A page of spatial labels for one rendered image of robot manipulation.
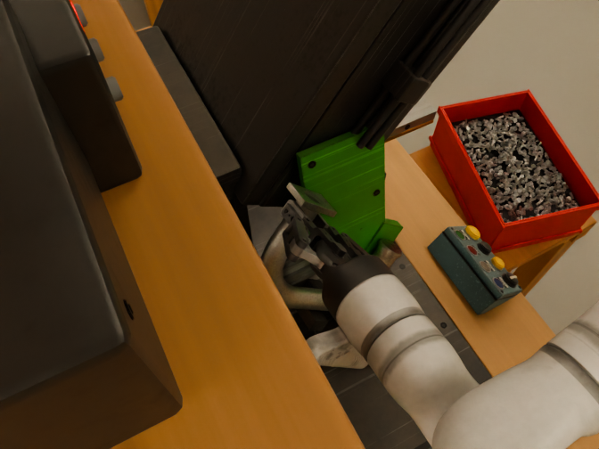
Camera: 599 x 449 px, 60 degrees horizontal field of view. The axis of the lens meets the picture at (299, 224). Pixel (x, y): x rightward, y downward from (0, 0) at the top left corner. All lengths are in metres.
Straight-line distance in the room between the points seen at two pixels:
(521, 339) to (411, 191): 0.34
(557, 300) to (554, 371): 1.67
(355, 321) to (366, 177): 0.24
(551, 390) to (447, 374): 0.08
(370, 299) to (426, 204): 0.57
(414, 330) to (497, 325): 0.50
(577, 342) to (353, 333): 0.18
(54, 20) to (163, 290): 0.11
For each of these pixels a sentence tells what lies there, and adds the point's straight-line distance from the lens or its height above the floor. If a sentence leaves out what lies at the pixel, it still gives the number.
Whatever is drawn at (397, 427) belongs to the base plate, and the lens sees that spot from 0.87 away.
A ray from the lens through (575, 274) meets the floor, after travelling 2.19.
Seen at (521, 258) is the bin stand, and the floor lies 0.80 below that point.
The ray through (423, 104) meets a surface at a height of 1.13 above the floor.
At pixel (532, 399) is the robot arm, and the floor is 1.36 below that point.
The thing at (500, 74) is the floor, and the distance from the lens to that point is 2.75.
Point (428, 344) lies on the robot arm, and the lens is 0.46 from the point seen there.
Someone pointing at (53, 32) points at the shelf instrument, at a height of 1.62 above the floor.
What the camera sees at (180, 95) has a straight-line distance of 0.73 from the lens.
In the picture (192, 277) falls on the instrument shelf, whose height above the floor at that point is 1.54.
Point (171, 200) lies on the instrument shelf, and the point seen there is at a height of 1.54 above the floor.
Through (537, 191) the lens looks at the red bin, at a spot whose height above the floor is 0.88.
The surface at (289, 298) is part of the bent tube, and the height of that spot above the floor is 1.11.
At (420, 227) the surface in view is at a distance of 1.01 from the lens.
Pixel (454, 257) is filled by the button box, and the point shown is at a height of 0.94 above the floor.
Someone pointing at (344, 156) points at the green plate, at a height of 1.25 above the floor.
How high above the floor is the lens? 1.74
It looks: 59 degrees down
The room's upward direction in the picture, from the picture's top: straight up
